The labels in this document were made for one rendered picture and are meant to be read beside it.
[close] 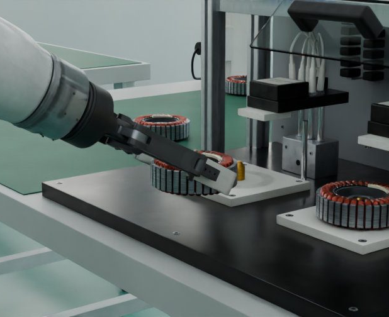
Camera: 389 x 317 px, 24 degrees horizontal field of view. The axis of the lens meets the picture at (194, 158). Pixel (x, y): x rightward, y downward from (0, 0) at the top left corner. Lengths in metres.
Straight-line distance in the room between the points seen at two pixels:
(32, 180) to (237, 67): 1.06
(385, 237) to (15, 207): 0.57
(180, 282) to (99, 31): 5.43
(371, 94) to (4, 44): 0.70
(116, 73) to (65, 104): 1.78
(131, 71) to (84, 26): 3.57
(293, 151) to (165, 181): 0.35
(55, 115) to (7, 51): 0.09
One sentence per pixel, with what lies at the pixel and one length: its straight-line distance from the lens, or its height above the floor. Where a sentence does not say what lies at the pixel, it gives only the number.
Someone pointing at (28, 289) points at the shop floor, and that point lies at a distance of 3.10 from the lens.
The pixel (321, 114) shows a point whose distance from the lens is 1.41.
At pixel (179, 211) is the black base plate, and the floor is 0.77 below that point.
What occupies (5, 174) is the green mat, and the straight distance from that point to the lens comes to 1.53.
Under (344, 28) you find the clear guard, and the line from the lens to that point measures 0.98.
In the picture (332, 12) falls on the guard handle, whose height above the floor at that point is 1.05.
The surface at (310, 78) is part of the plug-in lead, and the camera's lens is 1.39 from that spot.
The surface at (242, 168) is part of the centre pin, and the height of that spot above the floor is 0.80.
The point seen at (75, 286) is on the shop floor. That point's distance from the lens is 3.09.
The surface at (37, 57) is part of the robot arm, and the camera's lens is 0.99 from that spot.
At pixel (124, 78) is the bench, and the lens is 2.80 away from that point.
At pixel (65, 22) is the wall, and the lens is 6.29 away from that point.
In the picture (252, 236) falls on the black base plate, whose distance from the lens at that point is 1.13.
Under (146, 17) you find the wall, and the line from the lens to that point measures 6.63.
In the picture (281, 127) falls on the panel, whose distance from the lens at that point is 1.64.
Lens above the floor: 1.13
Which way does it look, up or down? 14 degrees down
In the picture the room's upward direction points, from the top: straight up
